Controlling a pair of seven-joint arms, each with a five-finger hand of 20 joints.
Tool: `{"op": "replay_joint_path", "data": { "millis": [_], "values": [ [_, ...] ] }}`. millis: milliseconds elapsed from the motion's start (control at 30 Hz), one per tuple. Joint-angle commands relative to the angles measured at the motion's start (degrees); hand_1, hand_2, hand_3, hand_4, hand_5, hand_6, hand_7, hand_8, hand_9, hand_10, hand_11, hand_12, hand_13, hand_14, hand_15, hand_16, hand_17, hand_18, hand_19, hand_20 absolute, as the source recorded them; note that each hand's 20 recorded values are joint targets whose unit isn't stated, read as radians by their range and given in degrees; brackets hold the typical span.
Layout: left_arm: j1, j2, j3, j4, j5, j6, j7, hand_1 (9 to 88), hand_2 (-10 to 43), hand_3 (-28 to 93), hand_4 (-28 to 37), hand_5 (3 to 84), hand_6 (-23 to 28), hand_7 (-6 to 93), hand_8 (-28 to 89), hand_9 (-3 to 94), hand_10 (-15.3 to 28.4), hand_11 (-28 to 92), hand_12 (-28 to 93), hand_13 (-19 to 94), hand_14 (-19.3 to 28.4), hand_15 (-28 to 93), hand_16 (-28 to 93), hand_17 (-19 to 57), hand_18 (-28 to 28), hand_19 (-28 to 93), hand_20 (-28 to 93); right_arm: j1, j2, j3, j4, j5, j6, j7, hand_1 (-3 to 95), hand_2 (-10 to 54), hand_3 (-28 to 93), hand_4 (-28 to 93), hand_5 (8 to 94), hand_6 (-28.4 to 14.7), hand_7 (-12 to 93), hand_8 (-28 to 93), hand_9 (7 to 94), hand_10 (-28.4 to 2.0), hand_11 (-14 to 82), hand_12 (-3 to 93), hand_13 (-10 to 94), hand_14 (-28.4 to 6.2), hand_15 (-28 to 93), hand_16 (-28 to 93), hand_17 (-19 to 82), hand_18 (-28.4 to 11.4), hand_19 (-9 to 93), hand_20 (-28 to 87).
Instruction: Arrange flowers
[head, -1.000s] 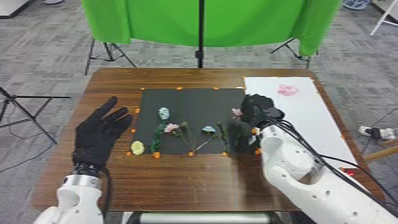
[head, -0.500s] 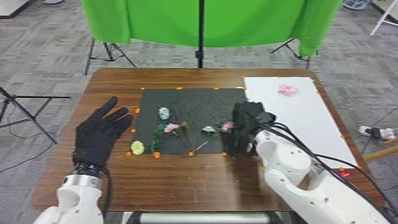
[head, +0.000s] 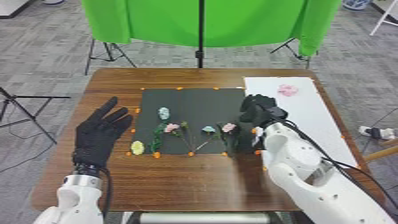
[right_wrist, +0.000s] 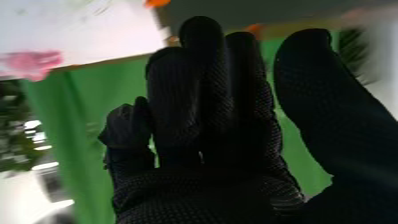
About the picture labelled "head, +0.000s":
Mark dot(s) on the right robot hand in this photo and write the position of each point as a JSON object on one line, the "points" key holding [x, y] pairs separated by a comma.
{"points": [[260, 110]]}

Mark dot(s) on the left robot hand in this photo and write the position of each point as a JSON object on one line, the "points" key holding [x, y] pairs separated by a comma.
{"points": [[98, 136]]}

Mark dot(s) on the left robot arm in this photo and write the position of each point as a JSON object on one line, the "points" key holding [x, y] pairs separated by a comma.
{"points": [[77, 196]]}

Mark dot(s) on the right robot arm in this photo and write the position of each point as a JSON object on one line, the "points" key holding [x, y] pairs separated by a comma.
{"points": [[302, 173]]}

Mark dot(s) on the yellow flower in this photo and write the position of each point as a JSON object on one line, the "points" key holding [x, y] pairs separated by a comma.
{"points": [[137, 147]]}

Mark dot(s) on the pink flower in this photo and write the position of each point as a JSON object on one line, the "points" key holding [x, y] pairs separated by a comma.
{"points": [[288, 90], [171, 127], [228, 127]]}

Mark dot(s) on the white sheet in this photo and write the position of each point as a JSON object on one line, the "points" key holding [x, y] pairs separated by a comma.
{"points": [[308, 110]]}

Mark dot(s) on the blue flower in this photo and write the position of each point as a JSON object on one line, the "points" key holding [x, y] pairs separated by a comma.
{"points": [[208, 129]]}

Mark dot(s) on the dark mat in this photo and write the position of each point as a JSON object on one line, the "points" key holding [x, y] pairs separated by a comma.
{"points": [[196, 103]]}

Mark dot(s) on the white flower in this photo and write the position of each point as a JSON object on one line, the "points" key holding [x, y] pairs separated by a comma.
{"points": [[164, 113]]}

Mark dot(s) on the green sprig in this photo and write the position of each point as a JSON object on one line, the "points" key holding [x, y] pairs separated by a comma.
{"points": [[185, 125]]}

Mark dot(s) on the black tripod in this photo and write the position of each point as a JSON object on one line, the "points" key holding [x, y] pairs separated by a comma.
{"points": [[27, 110]]}

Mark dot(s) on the black backdrop stand legs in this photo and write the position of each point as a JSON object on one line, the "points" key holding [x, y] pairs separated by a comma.
{"points": [[292, 48], [109, 50]]}

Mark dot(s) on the black backdrop stand pole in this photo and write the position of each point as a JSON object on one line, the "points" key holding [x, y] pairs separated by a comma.
{"points": [[201, 33]]}

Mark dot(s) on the pale grey bar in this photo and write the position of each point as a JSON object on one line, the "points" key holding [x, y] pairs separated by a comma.
{"points": [[201, 218]]}

